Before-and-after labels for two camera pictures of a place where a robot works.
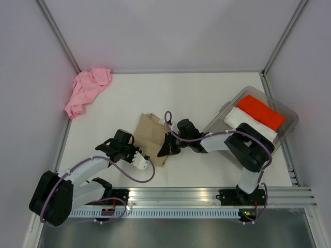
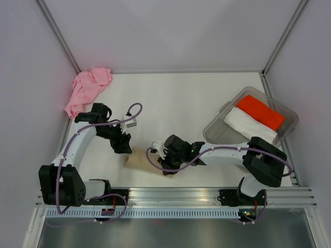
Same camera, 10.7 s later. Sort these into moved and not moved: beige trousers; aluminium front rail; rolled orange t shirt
Moved: beige trousers
Not moved: rolled orange t shirt; aluminium front rail
